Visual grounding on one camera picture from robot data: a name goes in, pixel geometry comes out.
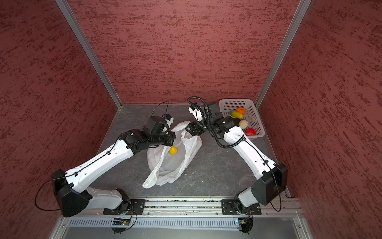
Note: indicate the red fruit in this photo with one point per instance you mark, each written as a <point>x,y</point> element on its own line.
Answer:
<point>251,132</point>

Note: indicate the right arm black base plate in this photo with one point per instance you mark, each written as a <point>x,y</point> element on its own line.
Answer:
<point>234,207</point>

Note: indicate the yellow fruit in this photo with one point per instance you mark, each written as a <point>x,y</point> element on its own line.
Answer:
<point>236,114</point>

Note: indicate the beige ginger root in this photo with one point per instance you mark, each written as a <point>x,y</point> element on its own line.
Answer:
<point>243,124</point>

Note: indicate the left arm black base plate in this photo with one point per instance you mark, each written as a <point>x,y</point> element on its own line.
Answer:
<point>137,206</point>

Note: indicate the aluminium left corner post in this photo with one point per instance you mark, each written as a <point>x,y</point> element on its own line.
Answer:
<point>79,34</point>

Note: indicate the white perforated plastic basket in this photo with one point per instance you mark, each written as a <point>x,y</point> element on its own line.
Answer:
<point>252,116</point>

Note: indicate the white slotted cable duct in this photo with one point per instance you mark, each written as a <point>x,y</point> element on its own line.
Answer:
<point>167,223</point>

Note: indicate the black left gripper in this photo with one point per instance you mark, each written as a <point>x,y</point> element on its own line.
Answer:
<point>171,136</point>

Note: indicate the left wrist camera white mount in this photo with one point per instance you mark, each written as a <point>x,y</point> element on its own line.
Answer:
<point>169,120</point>

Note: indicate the aluminium corner post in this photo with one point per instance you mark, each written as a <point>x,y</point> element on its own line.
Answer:
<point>287,40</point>
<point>79,34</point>

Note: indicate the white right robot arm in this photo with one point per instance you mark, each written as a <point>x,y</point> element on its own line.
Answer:
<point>271,178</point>

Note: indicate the white plastic bag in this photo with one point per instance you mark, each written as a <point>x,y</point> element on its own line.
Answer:
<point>166,168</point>

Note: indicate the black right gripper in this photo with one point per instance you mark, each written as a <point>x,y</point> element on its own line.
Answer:
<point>195,127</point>

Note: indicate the small yellow lemon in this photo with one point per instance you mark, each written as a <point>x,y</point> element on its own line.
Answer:
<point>173,150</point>

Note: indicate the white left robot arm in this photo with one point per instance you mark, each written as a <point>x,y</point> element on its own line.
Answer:
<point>72,189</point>

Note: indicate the aluminium right corner post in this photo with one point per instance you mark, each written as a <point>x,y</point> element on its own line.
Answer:
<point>287,40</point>

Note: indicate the aluminium front mounting rail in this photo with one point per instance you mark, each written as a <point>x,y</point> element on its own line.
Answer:
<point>283,207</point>

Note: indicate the orange fruit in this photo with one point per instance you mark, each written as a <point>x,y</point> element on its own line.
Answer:
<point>241,110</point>

